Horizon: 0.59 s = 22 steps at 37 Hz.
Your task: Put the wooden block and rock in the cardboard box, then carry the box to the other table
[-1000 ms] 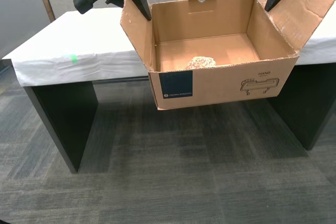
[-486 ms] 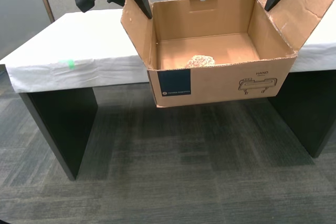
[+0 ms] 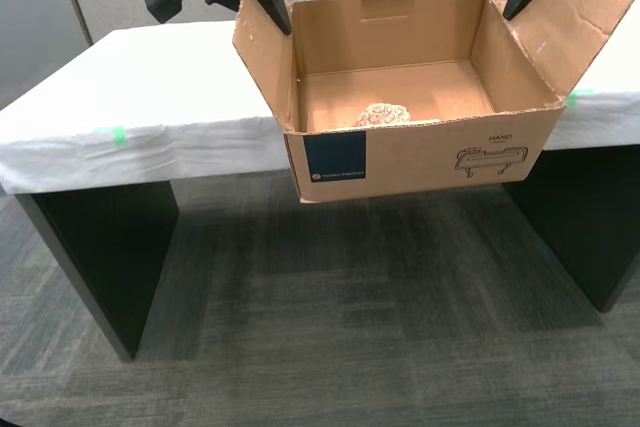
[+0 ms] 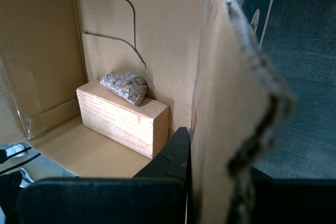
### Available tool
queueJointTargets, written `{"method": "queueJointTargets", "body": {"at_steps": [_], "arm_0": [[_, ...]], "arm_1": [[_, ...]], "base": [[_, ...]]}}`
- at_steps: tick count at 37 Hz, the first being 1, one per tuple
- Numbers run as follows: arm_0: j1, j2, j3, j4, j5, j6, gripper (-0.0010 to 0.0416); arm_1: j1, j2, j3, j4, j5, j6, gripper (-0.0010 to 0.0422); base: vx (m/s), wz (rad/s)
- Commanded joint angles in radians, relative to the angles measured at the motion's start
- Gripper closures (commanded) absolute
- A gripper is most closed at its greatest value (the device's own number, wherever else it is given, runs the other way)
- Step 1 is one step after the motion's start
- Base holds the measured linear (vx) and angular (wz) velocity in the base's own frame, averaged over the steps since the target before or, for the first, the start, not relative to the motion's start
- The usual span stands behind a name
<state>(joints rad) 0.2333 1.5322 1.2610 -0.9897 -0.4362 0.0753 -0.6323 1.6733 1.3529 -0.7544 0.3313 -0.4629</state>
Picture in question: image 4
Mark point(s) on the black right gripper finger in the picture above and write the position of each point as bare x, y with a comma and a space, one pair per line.
105, 200
296, 203

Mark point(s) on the light wooden block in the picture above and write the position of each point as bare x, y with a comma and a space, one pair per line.
120, 121

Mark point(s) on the speckled granite rock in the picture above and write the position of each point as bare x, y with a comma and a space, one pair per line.
127, 86

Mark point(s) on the brown cardboard box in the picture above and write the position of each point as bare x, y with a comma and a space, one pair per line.
162, 37

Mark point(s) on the white sneaker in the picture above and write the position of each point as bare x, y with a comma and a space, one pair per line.
26, 178
15, 151

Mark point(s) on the black trouser leg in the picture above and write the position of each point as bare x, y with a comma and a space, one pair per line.
9, 186
2, 155

